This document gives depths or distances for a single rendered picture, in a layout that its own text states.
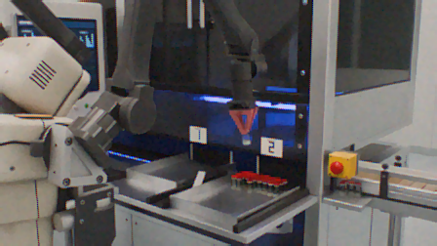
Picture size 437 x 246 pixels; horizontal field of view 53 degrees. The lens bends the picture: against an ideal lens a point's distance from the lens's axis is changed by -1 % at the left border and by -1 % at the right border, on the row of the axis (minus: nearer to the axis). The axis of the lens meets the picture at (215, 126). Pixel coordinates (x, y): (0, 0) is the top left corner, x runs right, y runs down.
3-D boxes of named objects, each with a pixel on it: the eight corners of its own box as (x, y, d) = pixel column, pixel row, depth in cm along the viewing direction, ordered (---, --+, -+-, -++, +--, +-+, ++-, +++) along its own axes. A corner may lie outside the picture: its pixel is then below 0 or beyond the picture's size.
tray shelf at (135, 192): (179, 161, 194) (179, 157, 193) (327, 195, 150) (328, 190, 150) (87, 188, 157) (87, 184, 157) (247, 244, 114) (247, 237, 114)
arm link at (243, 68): (225, 60, 122) (243, 59, 119) (239, 58, 127) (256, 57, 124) (227, 84, 123) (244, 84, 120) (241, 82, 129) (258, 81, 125)
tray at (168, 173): (187, 159, 190) (187, 151, 190) (236, 170, 174) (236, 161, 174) (126, 177, 165) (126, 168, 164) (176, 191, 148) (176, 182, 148)
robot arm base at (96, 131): (49, 129, 85) (83, 138, 77) (77, 102, 89) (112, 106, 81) (74, 158, 90) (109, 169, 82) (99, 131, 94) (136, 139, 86)
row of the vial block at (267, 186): (237, 185, 155) (237, 173, 154) (281, 196, 143) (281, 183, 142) (233, 186, 153) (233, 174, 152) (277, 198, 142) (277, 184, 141)
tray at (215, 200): (236, 181, 161) (236, 171, 160) (299, 195, 144) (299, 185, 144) (169, 206, 135) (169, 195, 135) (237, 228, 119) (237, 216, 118)
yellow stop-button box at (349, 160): (337, 171, 145) (337, 149, 144) (357, 175, 141) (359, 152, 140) (327, 176, 140) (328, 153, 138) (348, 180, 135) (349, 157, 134)
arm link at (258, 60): (225, 35, 122) (252, 39, 117) (248, 34, 131) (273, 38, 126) (222, 78, 125) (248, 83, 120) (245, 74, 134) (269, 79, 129)
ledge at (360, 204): (340, 192, 154) (340, 186, 153) (377, 200, 146) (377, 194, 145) (323, 203, 143) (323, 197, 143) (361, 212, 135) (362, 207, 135)
